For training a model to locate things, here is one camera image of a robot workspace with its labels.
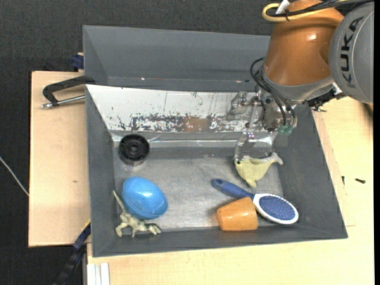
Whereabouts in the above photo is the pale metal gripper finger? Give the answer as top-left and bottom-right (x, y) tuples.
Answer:
(237, 93), (262, 108)
(245, 107), (266, 130)

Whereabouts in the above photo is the pale yellow toy whale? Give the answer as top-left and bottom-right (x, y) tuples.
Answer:
(233, 152), (284, 189)

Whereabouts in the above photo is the blue and white brush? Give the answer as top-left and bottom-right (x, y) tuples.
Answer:
(210, 178), (299, 226)

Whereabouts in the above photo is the grey metal bin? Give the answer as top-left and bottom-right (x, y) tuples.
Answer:
(82, 24), (349, 258)

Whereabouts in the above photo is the orange plastic cup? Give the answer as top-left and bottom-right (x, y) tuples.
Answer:
(216, 197), (258, 232)

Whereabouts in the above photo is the black round disc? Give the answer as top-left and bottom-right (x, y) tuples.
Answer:
(118, 134), (150, 166)

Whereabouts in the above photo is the blue plastic egg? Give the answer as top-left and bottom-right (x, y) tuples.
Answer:
(121, 176), (169, 220)

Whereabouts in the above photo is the pale toy soldier figure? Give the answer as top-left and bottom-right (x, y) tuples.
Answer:
(112, 190), (163, 238)

